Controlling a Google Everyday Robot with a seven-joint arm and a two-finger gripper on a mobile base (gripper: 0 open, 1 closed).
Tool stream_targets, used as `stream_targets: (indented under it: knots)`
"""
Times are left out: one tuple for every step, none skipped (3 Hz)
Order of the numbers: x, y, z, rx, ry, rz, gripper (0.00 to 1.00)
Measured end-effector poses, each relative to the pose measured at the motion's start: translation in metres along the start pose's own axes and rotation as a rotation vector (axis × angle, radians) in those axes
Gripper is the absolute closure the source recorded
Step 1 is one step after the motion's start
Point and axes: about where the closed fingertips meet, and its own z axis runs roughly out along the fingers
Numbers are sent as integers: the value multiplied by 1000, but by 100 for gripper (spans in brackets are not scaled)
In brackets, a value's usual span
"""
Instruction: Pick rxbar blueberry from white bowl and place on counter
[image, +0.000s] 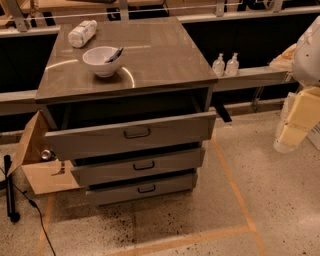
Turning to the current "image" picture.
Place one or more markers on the open cardboard box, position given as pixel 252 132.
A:
pixel 43 176

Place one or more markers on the top grey drawer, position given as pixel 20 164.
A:
pixel 131 136

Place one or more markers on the bottom grey drawer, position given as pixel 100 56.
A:
pixel 142 190

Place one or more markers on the metal can in box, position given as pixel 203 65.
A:
pixel 47 155

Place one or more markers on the white plastic bottle lying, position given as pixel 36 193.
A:
pixel 81 34

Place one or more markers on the left sanitizer pump bottle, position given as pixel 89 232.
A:
pixel 219 66

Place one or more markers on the right sanitizer pump bottle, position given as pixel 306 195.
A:
pixel 232 66

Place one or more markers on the dark rxbar blueberry bar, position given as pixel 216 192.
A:
pixel 115 55

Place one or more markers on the white bowl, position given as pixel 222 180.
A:
pixel 94 60

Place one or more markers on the black pole stand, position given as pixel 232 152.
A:
pixel 13 215

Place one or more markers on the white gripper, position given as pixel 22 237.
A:
pixel 307 58

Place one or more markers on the grey drawer cabinet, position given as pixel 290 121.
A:
pixel 162 74

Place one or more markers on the grey drawer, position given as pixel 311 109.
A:
pixel 138 167
pixel 142 190
pixel 131 136

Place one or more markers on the sanitizer pump bottle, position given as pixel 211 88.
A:
pixel 232 66
pixel 219 66

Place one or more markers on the middle grey drawer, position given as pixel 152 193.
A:
pixel 138 167

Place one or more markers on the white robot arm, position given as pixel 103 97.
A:
pixel 301 61

